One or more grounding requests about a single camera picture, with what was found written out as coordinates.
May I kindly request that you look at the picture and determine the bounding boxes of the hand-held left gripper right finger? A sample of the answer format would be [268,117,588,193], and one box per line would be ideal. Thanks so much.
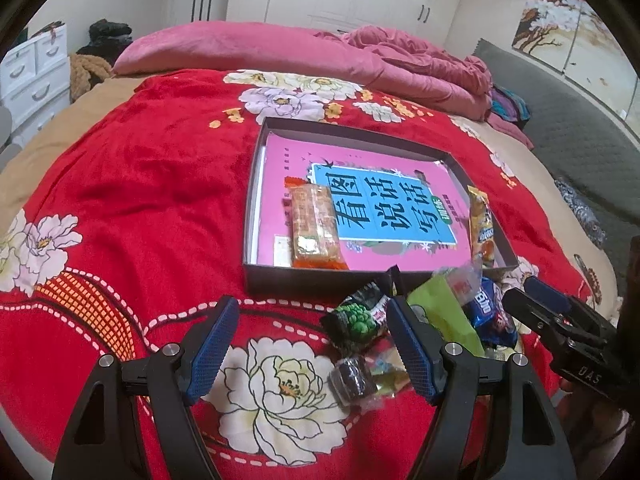
[386,296,573,480]

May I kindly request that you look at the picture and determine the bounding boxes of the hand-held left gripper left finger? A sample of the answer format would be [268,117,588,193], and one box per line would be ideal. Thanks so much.
[51,295,241,480]

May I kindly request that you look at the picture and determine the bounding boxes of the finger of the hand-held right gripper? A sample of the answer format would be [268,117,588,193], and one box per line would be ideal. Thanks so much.
[501,287,556,341]
[522,275,573,313]

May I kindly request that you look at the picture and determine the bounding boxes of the blue cookie packet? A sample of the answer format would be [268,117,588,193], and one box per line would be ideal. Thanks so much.
[462,277,518,348]

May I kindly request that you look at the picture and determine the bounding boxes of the lime green snack packet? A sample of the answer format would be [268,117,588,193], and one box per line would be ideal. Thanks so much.
[407,270,485,358]

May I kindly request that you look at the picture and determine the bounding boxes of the dark shallow cardboard box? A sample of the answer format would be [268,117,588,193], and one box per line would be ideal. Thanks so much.
[242,116,520,298]

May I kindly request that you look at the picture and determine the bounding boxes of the person's right forearm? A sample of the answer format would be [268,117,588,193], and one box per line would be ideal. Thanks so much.
[557,377,640,480]

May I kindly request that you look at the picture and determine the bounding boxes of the colourful candy packet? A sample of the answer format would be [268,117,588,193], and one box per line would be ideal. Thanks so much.
[367,340,416,401]

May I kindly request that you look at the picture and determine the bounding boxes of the black green pea packet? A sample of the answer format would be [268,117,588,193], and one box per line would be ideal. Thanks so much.
[320,282,393,356]

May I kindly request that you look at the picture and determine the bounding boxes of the clear wrapped snack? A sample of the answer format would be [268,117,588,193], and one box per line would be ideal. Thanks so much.
[440,262,483,306]

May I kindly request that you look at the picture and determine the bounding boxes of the brown cake in clear wrapper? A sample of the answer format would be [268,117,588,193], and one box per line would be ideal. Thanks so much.
[329,354,381,408]

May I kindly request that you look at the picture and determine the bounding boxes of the yellow snack bar packet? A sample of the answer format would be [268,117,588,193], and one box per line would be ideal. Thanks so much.
[466,185,497,268]

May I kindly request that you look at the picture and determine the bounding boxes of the black white patterned cloth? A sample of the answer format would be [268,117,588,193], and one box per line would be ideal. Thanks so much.
[552,176,608,248]

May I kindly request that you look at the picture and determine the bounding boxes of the pink book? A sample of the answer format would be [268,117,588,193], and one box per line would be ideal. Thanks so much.
[252,132,496,271]

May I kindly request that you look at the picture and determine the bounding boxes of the orange cracker packet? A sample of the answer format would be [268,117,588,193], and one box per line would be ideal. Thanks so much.
[285,177,349,271]

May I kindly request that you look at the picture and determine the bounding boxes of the grey quilted headboard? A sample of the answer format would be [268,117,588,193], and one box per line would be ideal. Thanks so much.
[470,37,640,281]

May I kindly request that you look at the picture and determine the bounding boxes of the red floral blanket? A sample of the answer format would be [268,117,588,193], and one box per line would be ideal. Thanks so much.
[0,69,596,480]

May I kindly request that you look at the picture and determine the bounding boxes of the teal purple clothing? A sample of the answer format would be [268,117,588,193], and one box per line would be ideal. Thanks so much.
[490,85,531,128]

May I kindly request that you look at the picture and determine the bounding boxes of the brown knit blanket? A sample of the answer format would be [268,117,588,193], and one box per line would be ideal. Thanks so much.
[67,52,116,103]

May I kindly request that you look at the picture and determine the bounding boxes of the white drawer cabinet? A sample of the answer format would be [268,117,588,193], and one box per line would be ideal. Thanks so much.
[0,22,71,146]

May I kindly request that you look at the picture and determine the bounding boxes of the dark clothes pile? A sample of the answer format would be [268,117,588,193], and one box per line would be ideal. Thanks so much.
[75,19,135,61]

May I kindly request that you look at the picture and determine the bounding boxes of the floral wall painting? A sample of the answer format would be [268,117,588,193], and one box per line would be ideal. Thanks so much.
[510,0,640,121]

